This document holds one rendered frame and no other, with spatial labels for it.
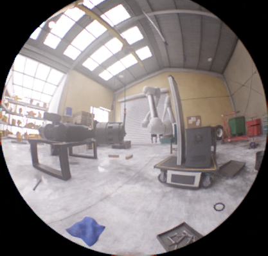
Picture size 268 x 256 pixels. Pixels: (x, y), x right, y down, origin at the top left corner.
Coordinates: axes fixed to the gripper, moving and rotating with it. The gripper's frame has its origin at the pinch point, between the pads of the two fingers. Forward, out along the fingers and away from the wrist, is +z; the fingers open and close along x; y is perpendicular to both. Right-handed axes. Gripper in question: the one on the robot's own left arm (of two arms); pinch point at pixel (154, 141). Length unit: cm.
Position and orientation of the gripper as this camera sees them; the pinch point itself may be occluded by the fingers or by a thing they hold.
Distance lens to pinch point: 151.1
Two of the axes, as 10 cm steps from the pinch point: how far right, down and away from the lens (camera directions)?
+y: -7.1, 1.3, 6.9
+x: -7.0, -1.0, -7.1
